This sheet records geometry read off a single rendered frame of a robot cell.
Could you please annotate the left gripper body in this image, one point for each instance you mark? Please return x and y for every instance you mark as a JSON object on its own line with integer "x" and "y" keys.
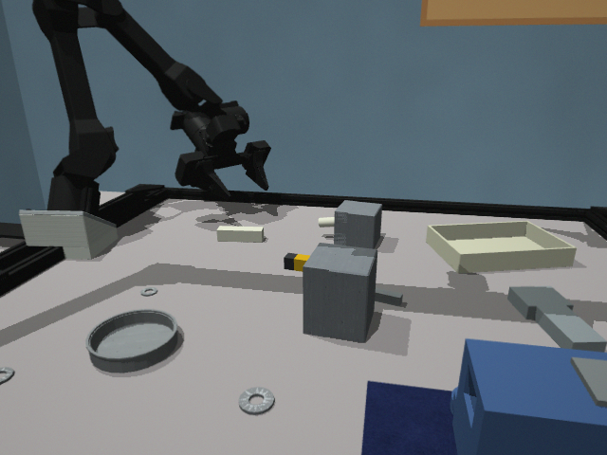
{"x": 224, "y": 152}

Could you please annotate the dark blue mat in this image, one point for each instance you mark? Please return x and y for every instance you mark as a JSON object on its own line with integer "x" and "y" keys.
{"x": 407, "y": 420}

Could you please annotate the beige shallow open tray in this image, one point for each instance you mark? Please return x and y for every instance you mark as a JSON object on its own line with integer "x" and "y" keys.
{"x": 498, "y": 246}

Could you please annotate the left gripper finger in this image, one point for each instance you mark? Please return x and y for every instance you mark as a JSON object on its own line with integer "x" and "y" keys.
{"x": 256, "y": 171}
{"x": 205, "y": 178}

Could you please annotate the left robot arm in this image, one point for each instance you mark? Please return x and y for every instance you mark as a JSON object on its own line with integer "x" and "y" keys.
{"x": 72, "y": 187}

